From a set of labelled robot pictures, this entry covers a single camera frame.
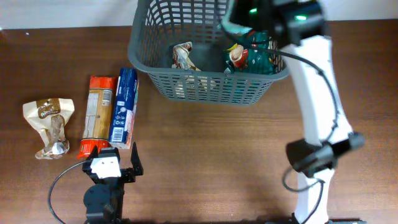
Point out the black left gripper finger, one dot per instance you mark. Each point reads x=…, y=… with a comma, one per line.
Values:
x=135, y=160
x=94, y=153

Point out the green coffee mix bag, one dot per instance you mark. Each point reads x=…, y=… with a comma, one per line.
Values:
x=247, y=60

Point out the blue rectangular box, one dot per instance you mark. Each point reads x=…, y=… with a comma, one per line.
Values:
x=124, y=109

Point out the beige brown snack pouch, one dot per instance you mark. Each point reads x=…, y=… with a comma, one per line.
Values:
x=49, y=117
x=189, y=83

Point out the grey plastic basket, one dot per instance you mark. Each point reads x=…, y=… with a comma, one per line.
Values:
x=160, y=25

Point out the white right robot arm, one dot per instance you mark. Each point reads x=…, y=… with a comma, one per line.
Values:
x=300, y=29

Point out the orange biscuit package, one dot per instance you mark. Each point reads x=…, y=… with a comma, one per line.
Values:
x=98, y=115

